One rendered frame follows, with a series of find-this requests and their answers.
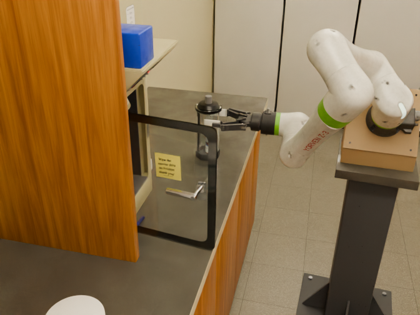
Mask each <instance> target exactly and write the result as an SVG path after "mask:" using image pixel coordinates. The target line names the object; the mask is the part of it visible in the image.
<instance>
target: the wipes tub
mask: <svg viewBox="0 0 420 315"><path fill-rule="evenodd" d="M46 315H105V311H104V307H103V305H102V304H101V302H100V301H98V300H97V299H95V298H93V297H91V296H83V295H80V296H71V297H67V298H66V299H63V300H61V301H59V302H57V303H56V304H55V305H54V306H53V307H52V308H51V309H50V310H49V311H48V312H47V314H46Z"/></svg>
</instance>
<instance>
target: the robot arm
mask: <svg viewBox="0 0 420 315"><path fill-rule="evenodd" d="M307 57H308V59H309V61H310V62H311V64H312V65H313V66H314V67H315V68H316V70H317V71H318V73H319V74H320V76H321V77H322V79H323V81H324V82H325V84H326V86H327V88H328V90H329V91H328V92H327V93H326V95H325V96H324V97H323V98H322V100H321V102H320V103H319V104H318V105H317V107H316V109H315V110H314V112H313V113H312V115H311V117H310V118H309V117H308V116H307V115H306V114H304V113H302V112H272V111H270V110H269V109H270V108H268V109H267V111H263V113H262V114H261V113H260V112H253V113H252V115H251V112H249V111H242V110H239V109H234V108H231V107H230V108H229V109H222V111H221V112H220V116H227V117H228V116H230V117H232V118H234V119H236V120H233V121H226V122H222V121H216V120H209V119H204V125H207V126H212V127H214V128H220V129H221V131H245V130H246V127H250V129H251V130H252V131H260V130H261V134H265V135H266V136H267V135H275V136H282V143H281V148H280V152H279V157H280V160H281V162H282V163H283V164H284V165H285V166H287V167H289V168H299V167H301V166H302V165H304V164H305V162H306V161H307V160H308V158H309V157H310V155H311V154H312V153H313V152H314V151H315V150H316V149H317V148H318V147H319V146H320V145H321V144H322V143H323V142H324V141H325V140H326V139H328V138H329V137H331V136H332V135H333V134H335V133H336V132H338V131H339V130H340V129H342V128H343V127H344V126H346V125H347V124H349V123H350V122H351V121H352V120H353V119H355V118H356V117H358V116H359V115H360V114H361V113H362V112H363V111H364V110H365V109H366V108H368V107H369V105H370V104H372V106H371V107H370V108H369V110H368V112H367V114H366V124H367V127H368V128H369V130H370V131H371V132H372V133H374V134H375V135H377V136H381V137H389V136H393V135H395V134H397V133H398V132H399V131H400V130H402V131H403V132H404V133H405V134H411V133H412V130H413V128H414V126H418V124H417V123H415V121H419V120H420V111H416V108H413V104H414V97H413V94H412V92H411V91H410V90H409V88H408V87H407V86H406V85H405V84H404V83H403V82H402V81H401V80H400V78H399V77H398V75H397V74H396V73H395V71H394V69H393V68H392V66H391V65H390V63H389V62H388V60H387V59H386V57H385V56H384V55H383V54H382V53H380V52H378V51H372V50H367V49H363V48H360V47H358V46H356V45H354V44H353V43H351V42H350V41H348V40H347V39H346V38H345V37H344V36H343V35H342V34H341V33H340V32H339V31H337V30H334V29H322V30H320V31H318V32H316V33H315V34H314V35H312V37H311V38H310V40H309V42H308V44H307Z"/></svg>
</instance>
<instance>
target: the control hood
mask: <svg viewBox="0 0 420 315"><path fill-rule="evenodd" d="M178 42H179V41H178V40H175V39H159V38H153V49H154V58H153V59H152V60H151V61H149V62H148V63H147V64H146V65H145V66H144V67H142V68H141V69H135V68H128V67H125V68H124V70H125V78H126V91H127V90H128V89H129V88H130V87H131V86H132V85H133V84H134V83H135V82H136V81H137V80H138V79H139V78H141V77H142V76H143V75H144V74H146V73H147V72H148V71H149V70H150V69H151V68H152V67H153V66H154V65H155V64H156V65H157V64H158V63H159V62H160V60H162V59H163V58H164V57H165V56H166V55H167V54H168V53H169V52H170V51H172V50H173V49H174V48H175V47H176V46H177V45H178Z"/></svg>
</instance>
